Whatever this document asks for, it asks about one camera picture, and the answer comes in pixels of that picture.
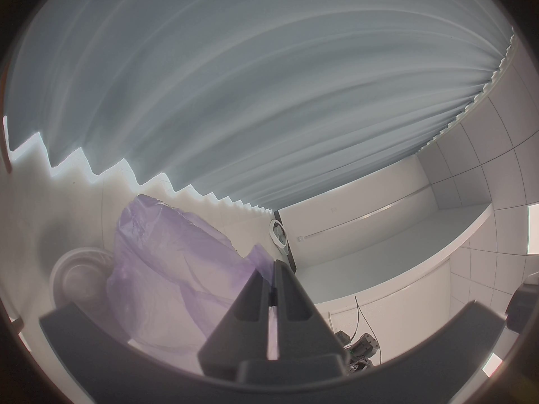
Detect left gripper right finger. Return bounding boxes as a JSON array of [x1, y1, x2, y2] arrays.
[[275, 260, 348, 380]]

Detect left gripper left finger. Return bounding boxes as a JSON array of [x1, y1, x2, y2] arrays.
[[198, 268, 272, 382]]

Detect purple plastic bag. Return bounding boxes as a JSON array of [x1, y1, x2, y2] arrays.
[[105, 194, 279, 361]]

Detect white trash bin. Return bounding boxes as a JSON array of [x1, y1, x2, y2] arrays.
[[51, 247, 116, 310]]

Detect pale blue curtain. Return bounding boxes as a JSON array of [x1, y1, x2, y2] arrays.
[[2, 0, 516, 211]]

